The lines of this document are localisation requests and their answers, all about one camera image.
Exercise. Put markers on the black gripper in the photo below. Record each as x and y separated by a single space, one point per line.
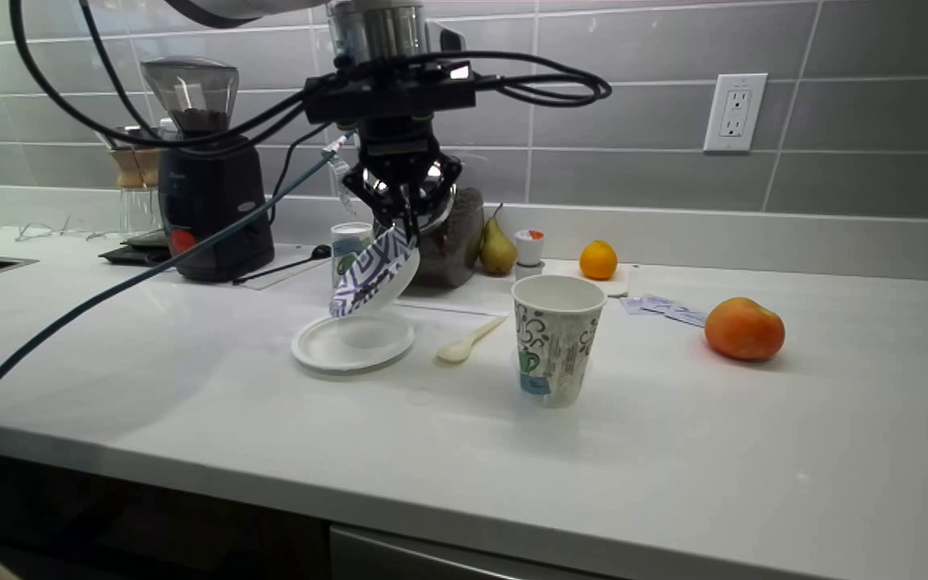
402 172

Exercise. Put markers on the blue patterned plate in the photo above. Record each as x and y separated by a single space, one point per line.
379 274

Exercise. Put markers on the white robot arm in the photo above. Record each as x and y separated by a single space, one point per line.
362 30

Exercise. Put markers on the white plain plate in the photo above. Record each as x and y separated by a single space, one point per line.
352 344

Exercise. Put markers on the glass pour-over carafe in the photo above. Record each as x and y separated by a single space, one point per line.
137 181

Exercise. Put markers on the dark canister with metal lid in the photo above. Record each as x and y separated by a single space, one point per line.
448 251

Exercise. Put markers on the small patterned white cup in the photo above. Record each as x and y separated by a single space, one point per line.
349 243

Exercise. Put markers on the green pear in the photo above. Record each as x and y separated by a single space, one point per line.
495 251

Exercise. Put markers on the small white bottle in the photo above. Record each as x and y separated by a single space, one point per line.
531 246

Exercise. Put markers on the wooden spoon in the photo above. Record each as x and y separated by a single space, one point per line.
458 349

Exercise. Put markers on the patterned paper cup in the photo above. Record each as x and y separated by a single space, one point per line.
556 326

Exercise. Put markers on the black coffee grinder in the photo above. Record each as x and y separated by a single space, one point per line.
214 180

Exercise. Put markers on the small orange fruit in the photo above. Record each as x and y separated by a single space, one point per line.
596 258

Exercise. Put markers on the large orange fruit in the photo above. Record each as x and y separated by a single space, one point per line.
745 329

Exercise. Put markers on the white wall outlet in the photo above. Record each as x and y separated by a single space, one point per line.
733 113

